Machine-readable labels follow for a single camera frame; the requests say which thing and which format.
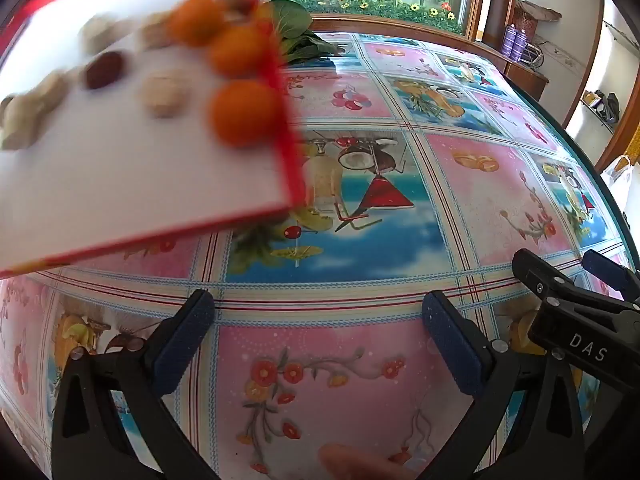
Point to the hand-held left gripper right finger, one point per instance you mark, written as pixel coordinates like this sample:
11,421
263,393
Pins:
449,342

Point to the small orange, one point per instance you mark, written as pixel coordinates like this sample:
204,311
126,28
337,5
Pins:
240,52
195,20
245,112

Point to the dark red date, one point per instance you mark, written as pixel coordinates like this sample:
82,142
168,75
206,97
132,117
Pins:
240,2
105,70

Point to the person's left hand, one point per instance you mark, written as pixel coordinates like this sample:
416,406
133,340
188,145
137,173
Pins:
360,465

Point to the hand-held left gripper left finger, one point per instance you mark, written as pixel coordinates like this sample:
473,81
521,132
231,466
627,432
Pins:
186,342

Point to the red cardboard box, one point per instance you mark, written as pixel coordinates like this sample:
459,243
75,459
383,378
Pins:
125,170

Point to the printed fruit tablecloth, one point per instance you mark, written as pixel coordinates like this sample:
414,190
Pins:
450,200

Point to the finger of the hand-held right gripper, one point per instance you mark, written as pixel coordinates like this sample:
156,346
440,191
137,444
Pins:
607,270
537,272

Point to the purple bottle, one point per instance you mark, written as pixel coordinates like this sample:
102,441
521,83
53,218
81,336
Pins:
523,44
510,40

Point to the round brown cake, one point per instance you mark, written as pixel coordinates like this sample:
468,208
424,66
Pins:
20,122
165,95
100,30
155,32
47,90

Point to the green bok choy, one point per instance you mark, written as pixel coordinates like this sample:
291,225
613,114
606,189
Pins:
295,30

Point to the white plastic bag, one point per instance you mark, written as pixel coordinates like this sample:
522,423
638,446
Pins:
620,177

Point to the wicker basket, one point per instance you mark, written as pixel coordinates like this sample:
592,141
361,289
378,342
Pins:
527,15

